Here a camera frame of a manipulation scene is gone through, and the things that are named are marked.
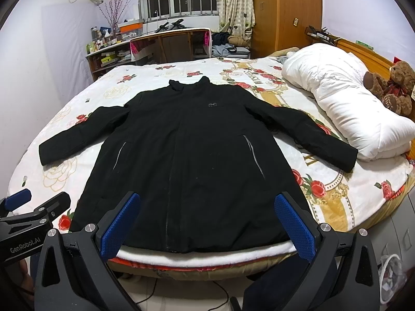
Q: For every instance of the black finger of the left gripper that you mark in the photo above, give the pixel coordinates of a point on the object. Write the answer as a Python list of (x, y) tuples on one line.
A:
[(49, 210)]

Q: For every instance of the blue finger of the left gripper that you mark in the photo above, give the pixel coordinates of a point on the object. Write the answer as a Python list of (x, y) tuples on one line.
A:
[(11, 203)]

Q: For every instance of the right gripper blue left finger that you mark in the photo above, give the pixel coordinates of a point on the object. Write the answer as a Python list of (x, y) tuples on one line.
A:
[(73, 271)]

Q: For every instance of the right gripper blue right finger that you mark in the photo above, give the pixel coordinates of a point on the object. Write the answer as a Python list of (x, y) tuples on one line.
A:
[(330, 271)]

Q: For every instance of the black coat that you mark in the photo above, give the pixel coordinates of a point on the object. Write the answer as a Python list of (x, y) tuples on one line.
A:
[(204, 161)]

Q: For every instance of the clothes pile on chair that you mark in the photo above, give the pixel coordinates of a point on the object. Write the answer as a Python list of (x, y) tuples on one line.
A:
[(226, 45)]

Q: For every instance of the person's left hand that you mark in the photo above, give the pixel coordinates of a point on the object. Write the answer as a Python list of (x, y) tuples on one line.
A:
[(26, 288)]

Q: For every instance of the floral rose bedsheet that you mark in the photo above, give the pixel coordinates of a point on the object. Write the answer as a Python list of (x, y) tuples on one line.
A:
[(374, 193)]

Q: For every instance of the low wooden shelf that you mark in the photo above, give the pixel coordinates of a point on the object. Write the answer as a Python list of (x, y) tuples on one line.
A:
[(105, 59)]

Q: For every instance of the orange storage box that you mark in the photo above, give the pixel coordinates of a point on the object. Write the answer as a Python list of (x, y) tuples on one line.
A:
[(130, 29)]

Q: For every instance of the brown teddy bear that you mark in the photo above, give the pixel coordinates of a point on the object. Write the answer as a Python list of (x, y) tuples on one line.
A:
[(395, 93)]

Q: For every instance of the white duvet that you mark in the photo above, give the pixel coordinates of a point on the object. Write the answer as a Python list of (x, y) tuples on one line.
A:
[(336, 80)]

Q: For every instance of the purple flower branches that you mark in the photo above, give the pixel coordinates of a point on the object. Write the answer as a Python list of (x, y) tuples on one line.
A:
[(116, 11)]

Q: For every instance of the wooden desk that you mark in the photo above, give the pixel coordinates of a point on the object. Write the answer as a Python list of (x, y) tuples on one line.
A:
[(172, 46)]

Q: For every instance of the wooden headboard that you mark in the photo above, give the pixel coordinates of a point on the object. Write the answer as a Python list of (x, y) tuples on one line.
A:
[(373, 61)]

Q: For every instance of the barred window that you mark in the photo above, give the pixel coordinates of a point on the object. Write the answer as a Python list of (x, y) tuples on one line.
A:
[(152, 10)]

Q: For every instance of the patterned curtain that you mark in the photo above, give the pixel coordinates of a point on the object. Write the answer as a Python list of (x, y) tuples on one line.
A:
[(236, 17)]

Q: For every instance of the wooden wardrobe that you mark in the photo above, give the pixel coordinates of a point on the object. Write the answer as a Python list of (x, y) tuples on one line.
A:
[(281, 24)]

